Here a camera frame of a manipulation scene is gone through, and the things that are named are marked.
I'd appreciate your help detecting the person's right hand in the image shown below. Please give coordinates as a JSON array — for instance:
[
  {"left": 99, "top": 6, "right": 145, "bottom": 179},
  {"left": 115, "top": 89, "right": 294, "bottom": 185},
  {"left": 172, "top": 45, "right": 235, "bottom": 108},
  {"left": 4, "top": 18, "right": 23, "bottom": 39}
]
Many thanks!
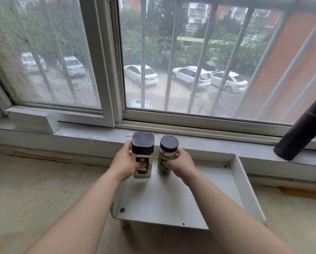
[{"left": 162, "top": 148, "right": 200, "bottom": 181}]

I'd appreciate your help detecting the person's left hand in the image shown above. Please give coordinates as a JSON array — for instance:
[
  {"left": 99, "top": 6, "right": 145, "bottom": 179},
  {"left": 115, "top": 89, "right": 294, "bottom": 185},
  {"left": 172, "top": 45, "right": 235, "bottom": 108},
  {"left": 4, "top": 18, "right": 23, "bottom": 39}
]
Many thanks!
[{"left": 108, "top": 140, "right": 149, "bottom": 182}]

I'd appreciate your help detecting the round jar with green label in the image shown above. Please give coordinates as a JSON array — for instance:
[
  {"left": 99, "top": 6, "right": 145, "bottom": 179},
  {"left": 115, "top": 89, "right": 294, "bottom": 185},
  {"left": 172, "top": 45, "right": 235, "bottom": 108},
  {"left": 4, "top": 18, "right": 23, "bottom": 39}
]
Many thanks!
[{"left": 157, "top": 135, "right": 179, "bottom": 174}]

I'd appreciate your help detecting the square jar with black lid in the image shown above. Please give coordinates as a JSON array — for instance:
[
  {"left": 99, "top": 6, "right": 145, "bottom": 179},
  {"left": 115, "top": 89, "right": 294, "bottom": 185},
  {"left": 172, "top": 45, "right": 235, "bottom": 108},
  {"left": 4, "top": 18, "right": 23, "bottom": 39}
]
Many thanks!
[{"left": 131, "top": 132, "right": 155, "bottom": 179}]

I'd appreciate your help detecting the person's left forearm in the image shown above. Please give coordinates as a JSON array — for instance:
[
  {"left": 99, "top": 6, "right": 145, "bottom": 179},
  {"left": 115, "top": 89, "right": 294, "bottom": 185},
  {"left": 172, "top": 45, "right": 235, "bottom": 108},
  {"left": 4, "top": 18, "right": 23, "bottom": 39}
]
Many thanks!
[{"left": 25, "top": 169, "right": 124, "bottom": 254}]

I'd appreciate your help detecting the person's right forearm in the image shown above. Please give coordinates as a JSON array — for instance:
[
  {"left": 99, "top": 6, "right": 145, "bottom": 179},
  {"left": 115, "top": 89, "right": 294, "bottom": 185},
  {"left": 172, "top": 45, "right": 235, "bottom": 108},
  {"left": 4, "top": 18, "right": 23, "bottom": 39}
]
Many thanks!
[{"left": 183, "top": 172, "right": 297, "bottom": 254}]

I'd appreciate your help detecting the small white table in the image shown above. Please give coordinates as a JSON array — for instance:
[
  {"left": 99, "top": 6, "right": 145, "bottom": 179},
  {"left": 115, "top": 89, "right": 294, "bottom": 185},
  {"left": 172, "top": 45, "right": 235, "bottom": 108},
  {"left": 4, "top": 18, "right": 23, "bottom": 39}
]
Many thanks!
[{"left": 110, "top": 153, "right": 267, "bottom": 231}]

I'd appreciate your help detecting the white parked car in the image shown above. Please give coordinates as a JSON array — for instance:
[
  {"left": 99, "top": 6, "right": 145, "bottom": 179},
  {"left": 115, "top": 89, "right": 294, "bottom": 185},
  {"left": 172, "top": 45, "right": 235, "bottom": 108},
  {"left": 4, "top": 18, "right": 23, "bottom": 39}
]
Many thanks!
[
  {"left": 20, "top": 52, "right": 47, "bottom": 73},
  {"left": 129, "top": 99, "right": 152, "bottom": 109},
  {"left": 57, "top": 56, "right": 86, "bottom": 78}
]

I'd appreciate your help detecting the white suv car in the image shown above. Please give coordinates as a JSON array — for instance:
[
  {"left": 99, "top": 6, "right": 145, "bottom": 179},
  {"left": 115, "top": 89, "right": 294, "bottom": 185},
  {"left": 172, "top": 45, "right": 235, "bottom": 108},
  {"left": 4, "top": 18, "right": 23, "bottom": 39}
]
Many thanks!
[{"left": 172, "top": 66, "right": 212, "bottom": 90}]

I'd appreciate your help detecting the white sedan car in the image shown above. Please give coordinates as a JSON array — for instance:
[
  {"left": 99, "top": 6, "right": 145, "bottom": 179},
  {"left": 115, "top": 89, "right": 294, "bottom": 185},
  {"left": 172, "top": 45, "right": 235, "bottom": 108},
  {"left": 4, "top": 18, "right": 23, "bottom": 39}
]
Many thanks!
[
  {"left": 210, "top": 71, "right": 249, "bottom": 93},
  {"left": 124, "top": 64, "right": 159, "bottom": 86}
]

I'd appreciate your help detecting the row of grey window bars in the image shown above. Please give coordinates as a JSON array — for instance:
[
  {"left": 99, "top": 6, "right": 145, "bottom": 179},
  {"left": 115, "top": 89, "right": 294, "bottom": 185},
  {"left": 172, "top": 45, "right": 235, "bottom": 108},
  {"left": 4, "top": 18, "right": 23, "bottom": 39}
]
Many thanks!
[{"left": 139, "top": 0, "right": 316, "bottom": 125}]

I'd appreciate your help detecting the white block on sill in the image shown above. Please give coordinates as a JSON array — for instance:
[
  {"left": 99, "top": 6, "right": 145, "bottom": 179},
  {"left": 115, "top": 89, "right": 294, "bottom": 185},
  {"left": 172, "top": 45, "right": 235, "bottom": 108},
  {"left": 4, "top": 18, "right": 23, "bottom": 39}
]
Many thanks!
[{"left": 4, "top": 106, "right": 60, "bottom": 134}]

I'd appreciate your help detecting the black insulated bottle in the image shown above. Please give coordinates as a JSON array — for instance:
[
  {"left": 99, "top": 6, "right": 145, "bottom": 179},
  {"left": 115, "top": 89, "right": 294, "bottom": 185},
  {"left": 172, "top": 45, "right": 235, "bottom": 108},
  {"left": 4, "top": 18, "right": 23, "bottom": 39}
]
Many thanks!
[{"left": 273, "top": 97, "right": 316, "bottom": 161}]

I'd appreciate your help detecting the white apartment building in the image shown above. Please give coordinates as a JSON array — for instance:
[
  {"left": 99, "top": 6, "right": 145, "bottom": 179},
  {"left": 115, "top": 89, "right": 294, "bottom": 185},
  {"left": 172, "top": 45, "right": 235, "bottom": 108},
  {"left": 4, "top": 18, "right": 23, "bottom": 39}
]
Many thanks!
[{"left": 186, "top": 2, "right": 211, "bottom": 37}]

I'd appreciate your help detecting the red brick building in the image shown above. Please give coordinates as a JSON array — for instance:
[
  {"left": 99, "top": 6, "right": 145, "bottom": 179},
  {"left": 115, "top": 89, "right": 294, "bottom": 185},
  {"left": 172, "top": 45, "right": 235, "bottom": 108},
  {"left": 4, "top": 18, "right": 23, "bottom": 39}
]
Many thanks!
[{"left": 236, "top": 9, "right": 316, "bottom": 125}]

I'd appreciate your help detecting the grey window insect screen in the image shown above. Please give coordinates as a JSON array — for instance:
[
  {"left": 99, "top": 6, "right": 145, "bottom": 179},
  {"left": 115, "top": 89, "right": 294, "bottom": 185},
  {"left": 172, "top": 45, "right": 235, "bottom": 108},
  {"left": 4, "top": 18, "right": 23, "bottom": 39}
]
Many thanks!
[{"left": 0, "top": 0, "right": 102, "bottom": 109}]

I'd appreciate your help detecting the white window frame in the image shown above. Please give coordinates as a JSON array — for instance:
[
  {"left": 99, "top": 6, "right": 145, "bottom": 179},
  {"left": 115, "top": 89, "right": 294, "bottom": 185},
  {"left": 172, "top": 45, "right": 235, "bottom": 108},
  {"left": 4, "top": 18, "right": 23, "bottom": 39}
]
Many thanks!
[{"left": 0, "top": 0, "right": 316, "bottom": 152}]

